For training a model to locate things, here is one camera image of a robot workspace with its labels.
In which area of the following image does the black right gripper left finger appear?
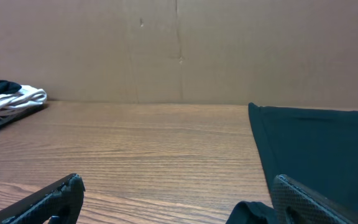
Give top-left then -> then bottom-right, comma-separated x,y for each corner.
0,174 -> 85,224

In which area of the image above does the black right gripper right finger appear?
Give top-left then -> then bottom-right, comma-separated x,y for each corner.
271,174 -> 358,224

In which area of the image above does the black t-shirt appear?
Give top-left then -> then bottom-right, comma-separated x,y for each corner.
228,103 -> 358,223

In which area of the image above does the folded white garment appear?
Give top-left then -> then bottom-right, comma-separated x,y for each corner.
0,85 -> 47,127

